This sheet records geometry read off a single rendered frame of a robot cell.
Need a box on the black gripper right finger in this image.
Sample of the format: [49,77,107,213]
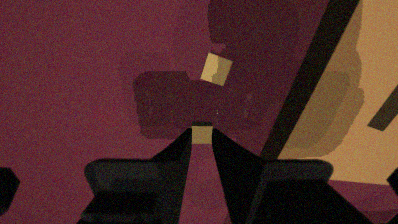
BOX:
[212,128,334,224]

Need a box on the tan puzzle board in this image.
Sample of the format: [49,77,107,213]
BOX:
[259,0,398,185]

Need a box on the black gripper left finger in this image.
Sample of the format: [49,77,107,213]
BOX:
[84,128,192,224]

